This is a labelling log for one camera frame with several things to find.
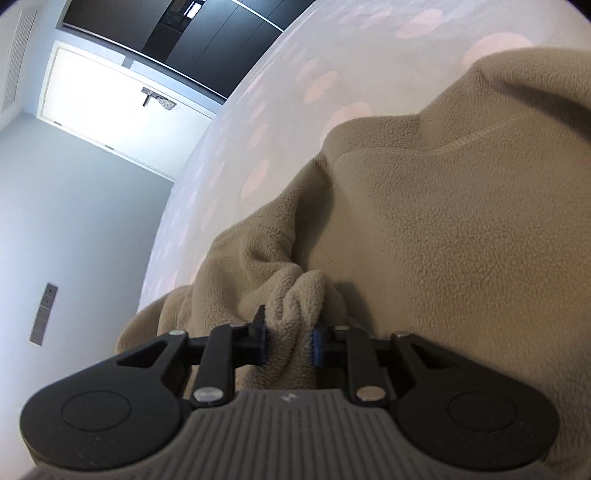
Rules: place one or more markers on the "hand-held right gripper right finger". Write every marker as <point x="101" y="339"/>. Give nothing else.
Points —
<point x="317" y="346"/>

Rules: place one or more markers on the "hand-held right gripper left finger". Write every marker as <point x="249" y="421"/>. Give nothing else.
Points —
<point x="264" y="344"/>

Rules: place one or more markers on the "beige fleece hoodie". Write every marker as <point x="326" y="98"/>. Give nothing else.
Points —
<point x="438" y="221"/>

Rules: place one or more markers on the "white room door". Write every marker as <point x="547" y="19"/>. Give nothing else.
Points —
<point x="106" y="101"/>

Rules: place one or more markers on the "black sliding wardrobe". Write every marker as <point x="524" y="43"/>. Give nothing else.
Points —
<point x="207" y="46"/>

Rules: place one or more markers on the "grey wall switch panel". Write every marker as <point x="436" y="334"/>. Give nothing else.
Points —
<point x="44" y="314"/>

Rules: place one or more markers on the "white wall vent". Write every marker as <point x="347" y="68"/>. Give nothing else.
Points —
<point x="16" y="60"/>

